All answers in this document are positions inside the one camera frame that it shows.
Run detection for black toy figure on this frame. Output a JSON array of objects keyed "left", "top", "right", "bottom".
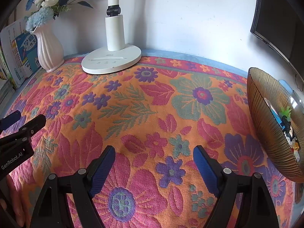
[{"left": 281, "top": 115, "right": 292, "bottom": 133}]

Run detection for stack of magazines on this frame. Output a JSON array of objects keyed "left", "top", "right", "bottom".
[{"left": 0, "top": 78, "right": 15, "bottom": 100}]

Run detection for blue cover book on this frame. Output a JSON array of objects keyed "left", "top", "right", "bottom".
[{"left": 11, "top": 33, "right": 42, "bottom": 79}]

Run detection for floral woven tablecloth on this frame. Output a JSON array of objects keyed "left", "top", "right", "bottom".
[{"left": 0, "top": 55, "right": 304, "bottom": 228}]

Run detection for person's left hand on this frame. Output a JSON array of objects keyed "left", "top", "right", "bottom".
[{"left": 0, "top": 173, "right": 32, "bottom": 228}]

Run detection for blue and white artificial flowers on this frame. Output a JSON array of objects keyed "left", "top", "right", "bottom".
[{"left": 25, "top": 0, "right": 101, "bottom": 32}]

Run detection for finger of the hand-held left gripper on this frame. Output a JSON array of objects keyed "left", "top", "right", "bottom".
[
  {"left": 0, "top": 110, "right": 21, "bottom": 131},
  {"left": 18, "top": 114, "right": 47, "bottom": 140}
]

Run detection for row of upright books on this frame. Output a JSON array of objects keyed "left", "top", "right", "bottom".
[{"left": 0, "top": 45, "right": 15, "bottom": 81}]

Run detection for white desk lamp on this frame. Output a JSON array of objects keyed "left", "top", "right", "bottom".
[{"left": 81, "top": 0, "right": 142, "bottom": 75}]

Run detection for black monitor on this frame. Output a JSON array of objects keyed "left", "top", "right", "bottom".
[{"left": 250, "top": 0, "right": 304, "bottom": 73}]

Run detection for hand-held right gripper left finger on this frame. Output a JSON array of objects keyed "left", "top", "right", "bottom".
[{"left": 30, "top": 145, "right": 116, "bottom": 228}]

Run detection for white cover book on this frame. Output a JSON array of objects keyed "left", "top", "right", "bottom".
[{"left": 0, "top": 17, "right": 43, "bottom": 86}]

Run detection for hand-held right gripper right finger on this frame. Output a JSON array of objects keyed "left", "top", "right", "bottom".
[{"left": 193, "top": 145, "right": 279, "bottom": 228}]

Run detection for golden ribbed bowl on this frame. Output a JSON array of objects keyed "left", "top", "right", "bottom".
[{"left": 246, "top": 68, "right": 304, "bottom": 183}]

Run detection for blue toy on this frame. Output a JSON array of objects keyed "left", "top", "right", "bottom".
[{"left": 271, "top": 110, "right": 287, "bottom": 129}]

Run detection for white ribbed vase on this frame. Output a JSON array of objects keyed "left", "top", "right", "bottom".
[{"left": 30, "top": 20, "right": 65, "bottom": 73}]

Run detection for green spiky toy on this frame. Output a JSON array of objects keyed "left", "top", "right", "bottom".
[{"left": 279, "top": 106, "right": 292, "bottom": 119}]

